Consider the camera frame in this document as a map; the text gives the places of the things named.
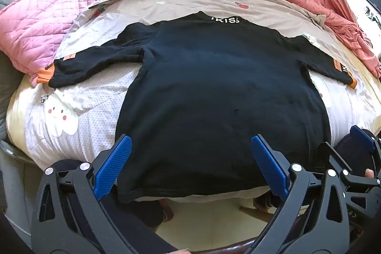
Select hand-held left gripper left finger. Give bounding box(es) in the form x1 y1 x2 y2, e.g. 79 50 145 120
30 135 140 254

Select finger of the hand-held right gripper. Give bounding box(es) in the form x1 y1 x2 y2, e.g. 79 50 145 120
350 125 381 171
317 142 372 192

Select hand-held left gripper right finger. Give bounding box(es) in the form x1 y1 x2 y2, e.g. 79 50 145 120
251 134 352 254

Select black sweater with orange patches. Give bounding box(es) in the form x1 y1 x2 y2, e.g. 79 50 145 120
48 11 358 204

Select person's right leg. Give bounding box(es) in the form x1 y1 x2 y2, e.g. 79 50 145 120
335 135 372 177

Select printed blanket with cloud figures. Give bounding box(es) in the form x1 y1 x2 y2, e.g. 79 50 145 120
6 0 381 174

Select pink slipper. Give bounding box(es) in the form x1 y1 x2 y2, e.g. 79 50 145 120
161 203 175 222

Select white furniture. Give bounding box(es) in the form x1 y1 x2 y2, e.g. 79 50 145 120
361 4 381 31

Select pink quilted blanket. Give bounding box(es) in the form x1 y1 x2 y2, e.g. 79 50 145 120
0 0 120 85

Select grey bed frame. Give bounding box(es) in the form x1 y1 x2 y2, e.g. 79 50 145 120
0 139 40 243

